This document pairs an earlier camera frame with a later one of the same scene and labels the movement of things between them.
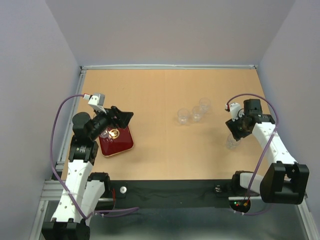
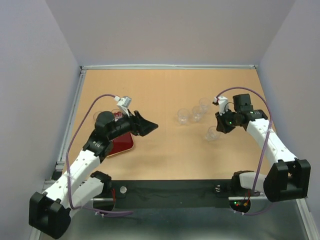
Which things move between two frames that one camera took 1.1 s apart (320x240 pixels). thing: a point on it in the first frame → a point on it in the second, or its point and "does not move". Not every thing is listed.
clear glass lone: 231,143 → 212,134
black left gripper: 122,118 → 138,124
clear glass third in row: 197,111 does not move
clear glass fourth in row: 204,104 does not move
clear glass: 183,115 does not move
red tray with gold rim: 120,140 does not move
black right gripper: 236,134 → 221,126
